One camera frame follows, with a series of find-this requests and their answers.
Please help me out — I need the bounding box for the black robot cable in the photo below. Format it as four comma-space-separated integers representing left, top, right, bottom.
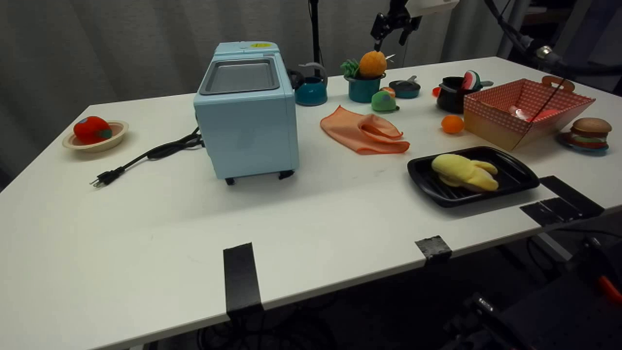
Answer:
484, 0, 622, 77

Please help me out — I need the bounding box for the red checkered paper basket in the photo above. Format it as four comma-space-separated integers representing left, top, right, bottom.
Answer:
460, 73, 596, 153

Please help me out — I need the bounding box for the red tomato plush toy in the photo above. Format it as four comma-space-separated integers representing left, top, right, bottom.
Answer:
72, 114, 112, 145

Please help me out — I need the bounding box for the small blue toy pot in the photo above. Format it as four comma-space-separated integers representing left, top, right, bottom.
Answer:
342, 71, 388, 104

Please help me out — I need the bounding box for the burger toy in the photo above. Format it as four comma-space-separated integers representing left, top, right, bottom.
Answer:
567, 116, 614, 151

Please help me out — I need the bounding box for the orange fruit toy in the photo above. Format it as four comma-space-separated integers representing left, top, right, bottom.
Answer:
439, 112, 466, 135

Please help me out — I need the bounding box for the yellow banana plush toy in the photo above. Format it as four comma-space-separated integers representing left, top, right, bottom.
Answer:
429, 151, 501, 194

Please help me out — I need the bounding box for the black toy pot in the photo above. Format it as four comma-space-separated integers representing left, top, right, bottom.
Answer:
431, 73, 495, 114

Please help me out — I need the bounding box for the black camera tripod stand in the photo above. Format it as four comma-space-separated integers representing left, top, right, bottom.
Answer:
305, 0, 324, 65

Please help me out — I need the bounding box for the orange cloth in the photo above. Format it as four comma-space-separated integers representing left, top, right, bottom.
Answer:
318, 104, 412, 157

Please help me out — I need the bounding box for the light blue toaster oven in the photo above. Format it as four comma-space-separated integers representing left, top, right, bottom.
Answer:
192, 40, 301, 186

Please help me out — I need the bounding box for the watermelon slice toy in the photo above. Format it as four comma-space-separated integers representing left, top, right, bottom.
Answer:
460, 67, 484, 93

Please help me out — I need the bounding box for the green pear plush toy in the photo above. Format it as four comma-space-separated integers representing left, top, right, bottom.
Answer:
369, 85, 402, 114

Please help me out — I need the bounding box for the dark teal toy frying pan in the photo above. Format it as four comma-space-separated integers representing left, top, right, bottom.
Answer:
386, 73, 421, 100

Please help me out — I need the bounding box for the beige shallow bowl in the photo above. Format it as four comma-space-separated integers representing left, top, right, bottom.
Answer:
62, 118, 130, 155

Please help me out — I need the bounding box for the black power cord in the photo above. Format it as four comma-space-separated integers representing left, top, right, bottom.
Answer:
89, 126, 206, 190

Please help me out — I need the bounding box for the teal toy kettle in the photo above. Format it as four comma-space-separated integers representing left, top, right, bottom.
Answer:
287, 60, 330, 108

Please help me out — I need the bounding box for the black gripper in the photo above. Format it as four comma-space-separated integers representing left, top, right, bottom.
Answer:
369, 0, 423, 52

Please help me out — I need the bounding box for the orange pineapple plush toy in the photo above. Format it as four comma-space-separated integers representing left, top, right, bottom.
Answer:
340, 48, 390, 81

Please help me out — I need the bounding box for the black rectangular tray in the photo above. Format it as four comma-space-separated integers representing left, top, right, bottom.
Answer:
406, 143, 542, 209

